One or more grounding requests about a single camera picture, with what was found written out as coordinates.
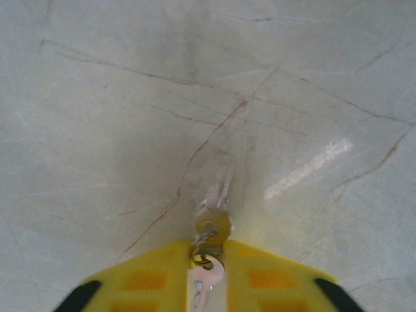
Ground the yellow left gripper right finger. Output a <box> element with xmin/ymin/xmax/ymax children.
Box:
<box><xmin>225</xmin><ymin>240</ymin><xmax>365</xmax><ymax>312</ymax></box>

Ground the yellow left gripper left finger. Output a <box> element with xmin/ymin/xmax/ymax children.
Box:
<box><xmin>53</xmin><ymin>240</ymin><xmax>191</xmax><ymax>312</ymax></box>

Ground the silver spare key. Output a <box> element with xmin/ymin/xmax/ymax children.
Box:
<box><xmin>187</xmin><ymin>255</ymin><xmax>226</xmax><ymax>311</ymax></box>

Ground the metal key ring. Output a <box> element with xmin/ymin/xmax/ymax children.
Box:
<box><xmin>190</xmin><ymin>229</ymin><xmax>219</xmax><ymax>270</ymax></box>

